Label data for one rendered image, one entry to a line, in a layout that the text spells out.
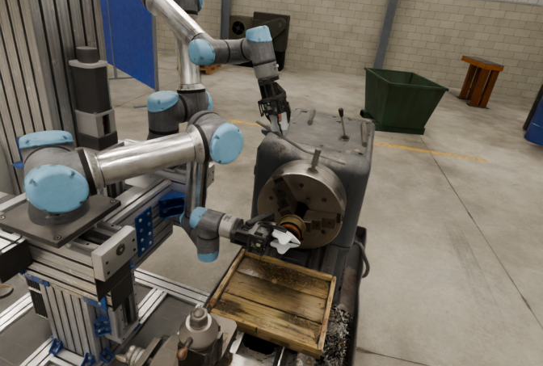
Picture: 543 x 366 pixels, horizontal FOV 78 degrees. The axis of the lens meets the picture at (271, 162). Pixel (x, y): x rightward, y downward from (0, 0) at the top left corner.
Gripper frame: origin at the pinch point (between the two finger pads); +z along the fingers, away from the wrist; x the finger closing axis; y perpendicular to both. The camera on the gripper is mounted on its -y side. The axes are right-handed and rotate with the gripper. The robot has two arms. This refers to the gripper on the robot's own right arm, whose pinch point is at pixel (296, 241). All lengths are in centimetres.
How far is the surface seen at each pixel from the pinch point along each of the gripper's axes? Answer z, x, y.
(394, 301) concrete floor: 58, -108, -103
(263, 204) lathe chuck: -16.5, -0.1, -15.6
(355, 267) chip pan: 24, -54, -61
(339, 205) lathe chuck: 10.2, 7.4, -15.7
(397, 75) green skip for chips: 50, -30, -594
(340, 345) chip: 22, -49, -9
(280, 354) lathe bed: 4.1, -21.5, 22.8
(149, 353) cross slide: -24.4, -11.0, 41.9
